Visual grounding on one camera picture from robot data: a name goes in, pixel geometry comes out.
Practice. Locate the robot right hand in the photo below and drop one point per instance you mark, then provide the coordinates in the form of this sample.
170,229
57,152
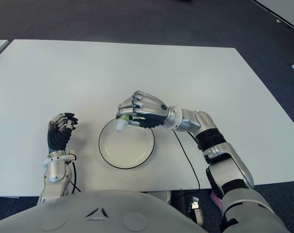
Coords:
149,109

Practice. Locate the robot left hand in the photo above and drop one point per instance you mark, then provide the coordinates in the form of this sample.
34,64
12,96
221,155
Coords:
57,138

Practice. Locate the green white toothpaste tube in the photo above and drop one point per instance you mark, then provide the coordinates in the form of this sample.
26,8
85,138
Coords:
121,123

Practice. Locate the robot left arm silver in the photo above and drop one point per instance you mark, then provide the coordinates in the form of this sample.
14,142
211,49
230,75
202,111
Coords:
56,174

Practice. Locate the robot right arm silver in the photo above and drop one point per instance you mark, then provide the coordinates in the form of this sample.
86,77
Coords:
224,155

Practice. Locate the white plate black rim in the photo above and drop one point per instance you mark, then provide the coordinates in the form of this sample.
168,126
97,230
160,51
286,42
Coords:
126,148

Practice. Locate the grey robot torso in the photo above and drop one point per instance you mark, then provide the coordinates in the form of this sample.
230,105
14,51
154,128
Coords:
88,213

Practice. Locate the grey side table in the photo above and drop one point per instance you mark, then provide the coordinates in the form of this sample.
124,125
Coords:
0,47

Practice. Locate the pink cardboard box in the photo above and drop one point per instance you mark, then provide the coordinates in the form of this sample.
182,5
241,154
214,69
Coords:
215,199

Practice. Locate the metal bracket under table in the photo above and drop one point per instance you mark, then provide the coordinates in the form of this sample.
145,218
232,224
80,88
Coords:
195,206

